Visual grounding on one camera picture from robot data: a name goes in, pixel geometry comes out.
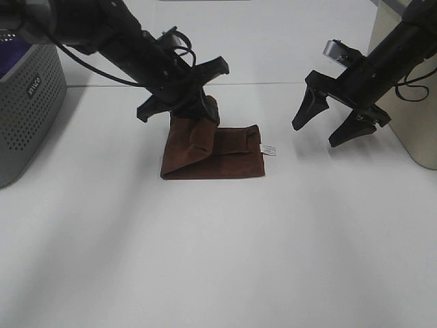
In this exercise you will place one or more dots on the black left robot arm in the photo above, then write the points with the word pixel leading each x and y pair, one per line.
pixel 110 29

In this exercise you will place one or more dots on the beige plastic bin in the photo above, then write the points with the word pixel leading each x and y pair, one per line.
pixel 413 123

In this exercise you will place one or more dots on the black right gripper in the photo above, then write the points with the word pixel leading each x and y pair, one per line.
pixel 359 87

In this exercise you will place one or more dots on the brown towel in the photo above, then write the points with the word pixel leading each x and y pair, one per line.
pixel 202 150

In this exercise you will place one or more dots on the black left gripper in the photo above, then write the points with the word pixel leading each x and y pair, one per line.
pixel 193 103

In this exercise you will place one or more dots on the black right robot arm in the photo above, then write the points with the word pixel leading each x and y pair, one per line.
pixel 410 43

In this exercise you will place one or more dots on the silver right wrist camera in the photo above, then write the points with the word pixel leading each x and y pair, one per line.
pixel 341 53

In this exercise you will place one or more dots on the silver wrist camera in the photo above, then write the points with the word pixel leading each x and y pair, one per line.
pixel 169 39
pixel 341 53

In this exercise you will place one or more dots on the grey perforated plastic basket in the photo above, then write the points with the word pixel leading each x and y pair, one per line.
pixel 32 94

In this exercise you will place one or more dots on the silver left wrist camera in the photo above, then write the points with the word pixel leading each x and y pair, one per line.
pixel 169 39

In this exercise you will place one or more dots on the purple cloth in basket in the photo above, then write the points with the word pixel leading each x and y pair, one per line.
pixel 12 50

